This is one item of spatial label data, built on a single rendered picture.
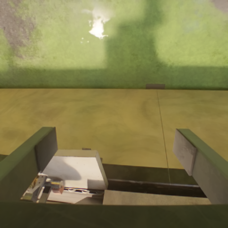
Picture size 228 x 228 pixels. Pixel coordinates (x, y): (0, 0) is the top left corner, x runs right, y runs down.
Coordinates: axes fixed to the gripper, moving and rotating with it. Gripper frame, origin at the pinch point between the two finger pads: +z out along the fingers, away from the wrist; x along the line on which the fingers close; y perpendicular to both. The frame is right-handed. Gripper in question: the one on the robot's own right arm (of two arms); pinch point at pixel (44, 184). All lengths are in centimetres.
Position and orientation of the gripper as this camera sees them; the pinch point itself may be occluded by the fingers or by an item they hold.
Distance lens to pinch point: 69.7
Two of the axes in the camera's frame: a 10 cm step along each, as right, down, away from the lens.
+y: -9.9, -0.2, 1.5
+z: 1.3, -6.4, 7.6
